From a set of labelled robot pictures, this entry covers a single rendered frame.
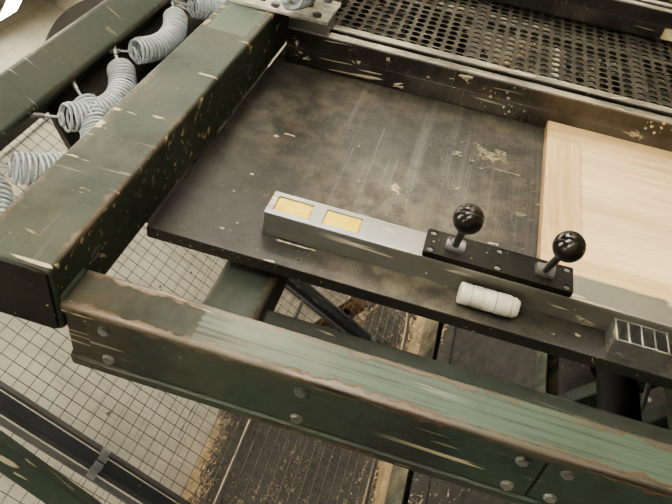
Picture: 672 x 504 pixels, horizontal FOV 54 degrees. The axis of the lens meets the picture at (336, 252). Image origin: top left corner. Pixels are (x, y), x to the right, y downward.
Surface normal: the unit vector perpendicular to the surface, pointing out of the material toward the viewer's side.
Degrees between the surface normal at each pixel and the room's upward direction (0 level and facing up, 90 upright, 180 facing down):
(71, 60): 90
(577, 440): 58
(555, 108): 90
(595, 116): 90
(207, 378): 90
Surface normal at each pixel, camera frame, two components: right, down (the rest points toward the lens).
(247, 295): 0.14, -0.72
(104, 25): 0.63, -0.46
